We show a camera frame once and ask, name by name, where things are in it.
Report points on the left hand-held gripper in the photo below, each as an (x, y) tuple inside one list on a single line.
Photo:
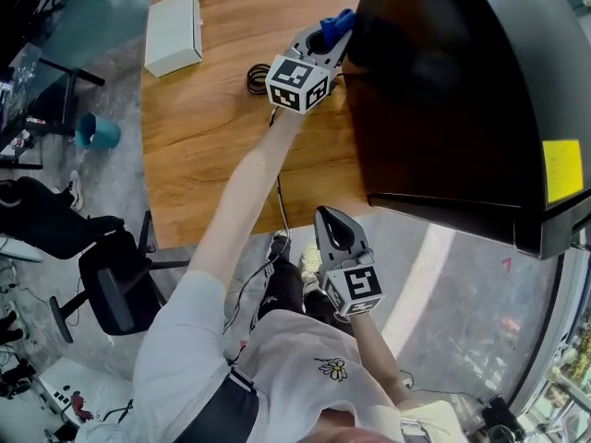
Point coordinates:
[(288, 74)]

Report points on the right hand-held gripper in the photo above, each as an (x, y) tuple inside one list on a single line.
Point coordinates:
[(360, 284)]

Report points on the blue cleaning cloth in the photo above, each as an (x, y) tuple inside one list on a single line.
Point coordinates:
[(339, 21)]

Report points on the black mini fridge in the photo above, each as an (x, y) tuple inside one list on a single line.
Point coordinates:
[(461, 86)]

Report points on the person's left forearm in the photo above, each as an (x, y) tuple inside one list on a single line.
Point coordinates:
[(249, 178)]

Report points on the person's right forearm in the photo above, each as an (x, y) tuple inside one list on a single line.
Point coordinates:
[(374, 353)]

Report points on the person's right white sneaker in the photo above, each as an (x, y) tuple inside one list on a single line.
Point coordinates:
[(309, 266)]

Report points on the person's white sneaker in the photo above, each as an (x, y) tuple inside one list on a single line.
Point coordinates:
[(279, 243), (309, 266)]

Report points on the person's left white sneaker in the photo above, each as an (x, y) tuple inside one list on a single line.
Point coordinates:
[(279, 243)]

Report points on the person's black trousers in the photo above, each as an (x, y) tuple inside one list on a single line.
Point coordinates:
[(286, 289)]

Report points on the white cardboard box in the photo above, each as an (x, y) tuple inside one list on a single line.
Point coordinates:
[(173, 30)]

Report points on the person's white flower-print t-shirt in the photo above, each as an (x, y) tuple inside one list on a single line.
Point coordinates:
[(277, 386)]

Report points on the yellow sticker label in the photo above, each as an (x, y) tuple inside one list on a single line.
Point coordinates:
[(561, 169)]

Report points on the teal waste bin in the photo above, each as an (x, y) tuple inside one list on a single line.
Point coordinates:
[(99, 132)]

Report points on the black office chair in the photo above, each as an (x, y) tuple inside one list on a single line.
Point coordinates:
[(111, 293)]

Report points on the white panel with black buttons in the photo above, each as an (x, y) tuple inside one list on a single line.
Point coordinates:
[(88, 381)]

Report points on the white window frame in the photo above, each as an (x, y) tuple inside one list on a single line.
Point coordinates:
[(545, 339)]

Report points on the black camera equipment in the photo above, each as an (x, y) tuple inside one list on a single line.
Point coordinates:
[(501, 415)]

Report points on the glass desk with black frame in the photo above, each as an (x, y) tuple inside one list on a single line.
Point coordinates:
[(74, 73)]

